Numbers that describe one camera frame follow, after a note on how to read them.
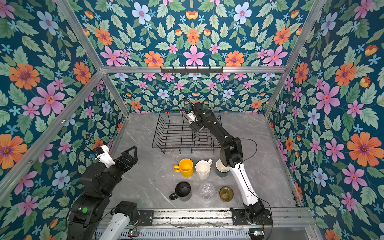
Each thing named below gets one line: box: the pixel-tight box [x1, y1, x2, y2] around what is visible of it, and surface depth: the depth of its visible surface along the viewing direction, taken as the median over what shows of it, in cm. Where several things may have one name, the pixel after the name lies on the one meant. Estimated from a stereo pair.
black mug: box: [169, 181, 192, 202], surface depth 78 cm
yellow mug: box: [173, 158, 194, 178], surface depth 86 cm
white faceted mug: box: [195, 159, 213, 180], surface depth 84 cm
